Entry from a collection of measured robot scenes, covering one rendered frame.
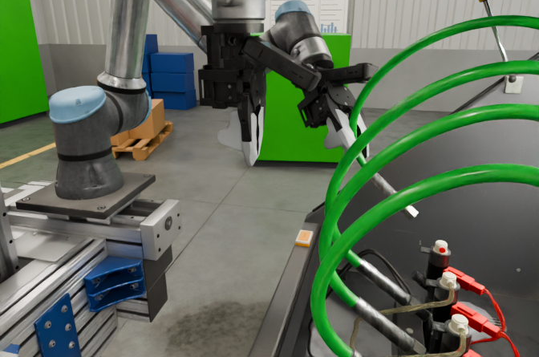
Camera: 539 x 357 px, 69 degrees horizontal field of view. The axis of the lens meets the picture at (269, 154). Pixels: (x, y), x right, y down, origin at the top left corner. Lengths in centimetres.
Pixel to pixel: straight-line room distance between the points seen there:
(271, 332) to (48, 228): 62
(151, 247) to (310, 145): 313
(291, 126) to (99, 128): 306
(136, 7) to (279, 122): 300
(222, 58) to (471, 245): 69
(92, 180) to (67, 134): 12
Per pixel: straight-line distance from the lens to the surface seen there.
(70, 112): 94
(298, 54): 80
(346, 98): 76
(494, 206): 97
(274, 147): 396
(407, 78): 705
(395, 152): 40
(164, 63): 687
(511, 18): 62
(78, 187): 97
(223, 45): 58
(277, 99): 384
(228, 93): 57
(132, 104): 104
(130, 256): 99
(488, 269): 104
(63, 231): 106
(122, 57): 102
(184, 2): 78
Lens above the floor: 142
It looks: 19 degrees down
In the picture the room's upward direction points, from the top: straight up
